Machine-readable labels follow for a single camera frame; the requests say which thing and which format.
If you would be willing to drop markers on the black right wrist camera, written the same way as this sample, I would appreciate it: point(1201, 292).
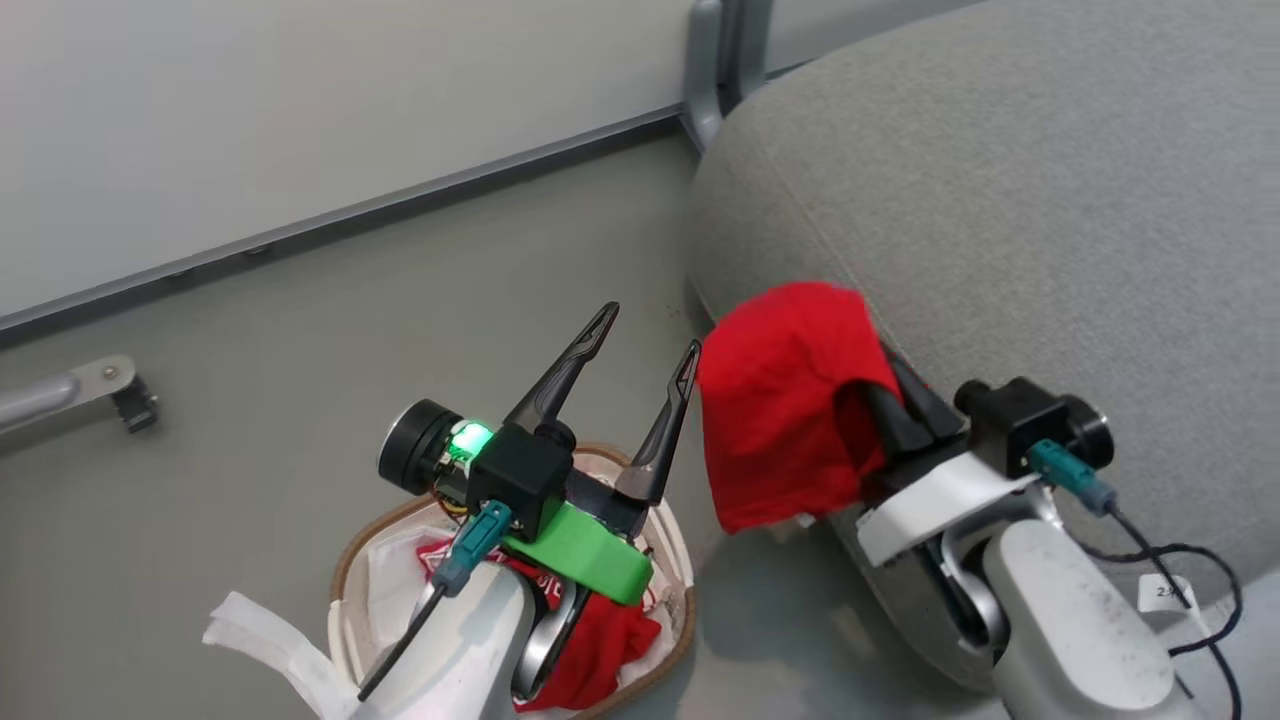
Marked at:
point(1020, 420)

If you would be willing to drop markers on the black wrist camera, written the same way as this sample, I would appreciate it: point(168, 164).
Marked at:
point(1020, 420)
point(515, 470)

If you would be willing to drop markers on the grey fabric sofa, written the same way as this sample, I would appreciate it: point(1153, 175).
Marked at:
point(1010, 230)

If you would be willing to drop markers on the grey metal frame post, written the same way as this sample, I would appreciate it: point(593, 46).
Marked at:
point(712, 60)

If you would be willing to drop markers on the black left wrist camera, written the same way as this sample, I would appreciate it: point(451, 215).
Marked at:
point(515, 470)

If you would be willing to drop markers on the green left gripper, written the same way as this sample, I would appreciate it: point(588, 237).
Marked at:
point(580, 555)

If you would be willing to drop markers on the plain red garment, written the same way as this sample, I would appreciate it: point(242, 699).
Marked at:
point(785, 410)

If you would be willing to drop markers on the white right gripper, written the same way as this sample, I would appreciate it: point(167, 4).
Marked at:
point(930, 500)

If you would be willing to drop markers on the red garment with white print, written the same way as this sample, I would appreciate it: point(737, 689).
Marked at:
point(600, 640)

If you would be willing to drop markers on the grey metal leg with caster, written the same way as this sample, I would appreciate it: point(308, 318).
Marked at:
point(70, 390)

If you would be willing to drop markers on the white laundry basket brown rim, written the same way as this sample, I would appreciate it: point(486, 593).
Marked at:
point(380, 590)

